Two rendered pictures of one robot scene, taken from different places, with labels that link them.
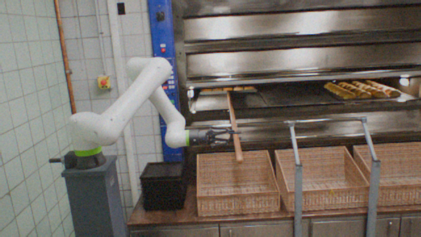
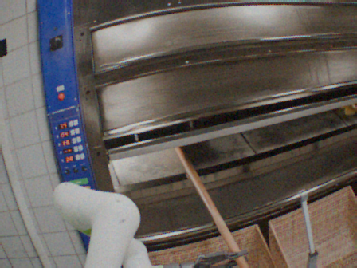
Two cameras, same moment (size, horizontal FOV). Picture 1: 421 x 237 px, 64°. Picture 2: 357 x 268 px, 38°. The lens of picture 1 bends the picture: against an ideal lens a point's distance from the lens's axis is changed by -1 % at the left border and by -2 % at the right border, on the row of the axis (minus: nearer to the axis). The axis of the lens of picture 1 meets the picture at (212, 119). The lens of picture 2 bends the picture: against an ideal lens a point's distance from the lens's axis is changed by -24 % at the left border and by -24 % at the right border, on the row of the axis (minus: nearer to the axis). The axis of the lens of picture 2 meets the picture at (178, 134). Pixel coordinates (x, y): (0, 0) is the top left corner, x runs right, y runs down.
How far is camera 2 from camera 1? 0.83 m
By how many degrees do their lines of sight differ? 15
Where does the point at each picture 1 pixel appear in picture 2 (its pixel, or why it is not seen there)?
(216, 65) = (155, 100)
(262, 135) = (250, 206)
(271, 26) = (248, 25)
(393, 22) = not seen: outside the picture
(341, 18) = (333, 17)
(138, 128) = (44, 222)
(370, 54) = not seen: outside the picture
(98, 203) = not seen: outside the picture
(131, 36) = (14, 84)
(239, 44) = (198, 57)
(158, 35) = (53, 73)
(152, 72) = (117, 230)
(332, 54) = (332, 63)
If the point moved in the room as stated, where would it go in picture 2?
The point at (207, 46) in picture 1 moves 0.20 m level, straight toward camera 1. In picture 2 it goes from (136, 68) to (147, 86)
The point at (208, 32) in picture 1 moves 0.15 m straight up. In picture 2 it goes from (138, 46) to (135, 14)
